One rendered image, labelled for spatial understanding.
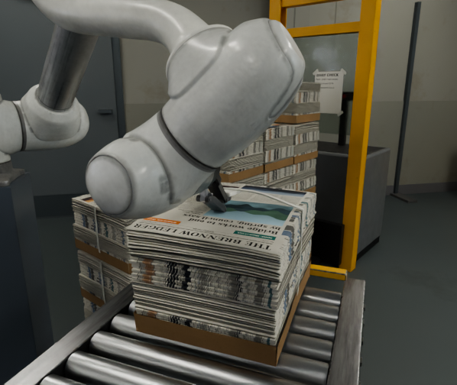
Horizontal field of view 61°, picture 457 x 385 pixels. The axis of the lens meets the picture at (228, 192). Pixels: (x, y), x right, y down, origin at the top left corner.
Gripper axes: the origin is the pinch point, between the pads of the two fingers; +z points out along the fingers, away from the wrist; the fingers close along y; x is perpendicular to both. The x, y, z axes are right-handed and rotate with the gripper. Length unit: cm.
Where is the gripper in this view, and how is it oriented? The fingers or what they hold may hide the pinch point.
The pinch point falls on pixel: (234, 157)
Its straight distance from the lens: 81.0
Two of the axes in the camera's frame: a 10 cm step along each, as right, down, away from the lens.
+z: 3.5, -1.6, 9.2
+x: 9.3, 1.1, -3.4
